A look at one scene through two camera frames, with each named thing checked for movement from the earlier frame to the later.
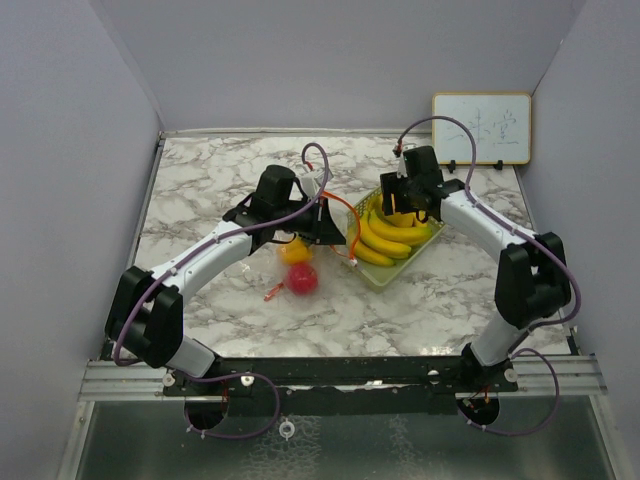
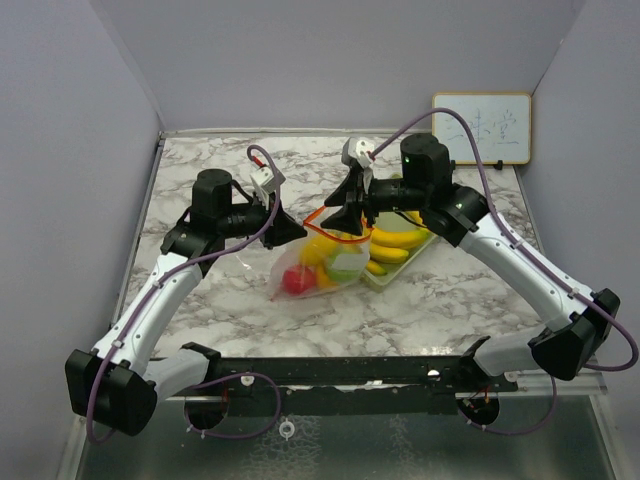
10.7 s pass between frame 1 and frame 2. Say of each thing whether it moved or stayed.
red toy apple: stayed
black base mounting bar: stayed
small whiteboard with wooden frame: stayed
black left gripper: moved
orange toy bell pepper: moved
